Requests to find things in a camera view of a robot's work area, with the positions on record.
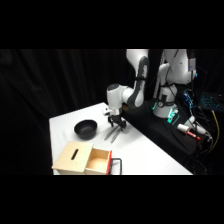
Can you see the small green-lit device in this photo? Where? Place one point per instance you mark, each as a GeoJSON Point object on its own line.
{"type": "Point", "coordinates": [173, 116]}

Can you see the black curtain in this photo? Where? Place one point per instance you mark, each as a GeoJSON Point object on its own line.
{"type": "Point", "coordinates": [50, 83]}

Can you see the black round bowl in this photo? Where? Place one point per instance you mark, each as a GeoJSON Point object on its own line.
{"type": "Point", "coordinates": [85, 129]}

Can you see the blue-lit laptop keyboard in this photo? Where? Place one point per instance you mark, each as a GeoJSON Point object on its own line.
{"type": "Point", "coordinates": [211, 100]}

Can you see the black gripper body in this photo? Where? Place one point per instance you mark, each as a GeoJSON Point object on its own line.
{"type": "Point", "coordinates": [116, 118]}

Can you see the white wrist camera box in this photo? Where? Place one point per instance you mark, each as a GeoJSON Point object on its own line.
{"type": "Point", "coordinates": [106, 110]}

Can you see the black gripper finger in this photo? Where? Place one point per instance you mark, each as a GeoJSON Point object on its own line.
{"type": "Point", "coordinates": [111, 124]}
{"type": "Point", "coordinates": [122, 126]}

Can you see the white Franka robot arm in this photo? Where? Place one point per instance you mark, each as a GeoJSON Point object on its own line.
{"type": "Point", "coordinates": [133, 93]}

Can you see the white cylinder with red tip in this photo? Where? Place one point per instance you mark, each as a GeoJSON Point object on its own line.
{"type": "Point", "coordinates": [186, 128]}

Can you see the light wooden box with slot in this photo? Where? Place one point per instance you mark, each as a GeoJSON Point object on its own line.
{"type": "Point", "coordinates": [71, 156]}

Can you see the black robot stand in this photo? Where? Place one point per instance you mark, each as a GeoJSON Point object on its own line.
{"type": "Point", "coordinates": [156, 130]}

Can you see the silver metal tongs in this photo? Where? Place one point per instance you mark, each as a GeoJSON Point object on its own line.
{"type": "Point", "coordinates": [113, 134]}

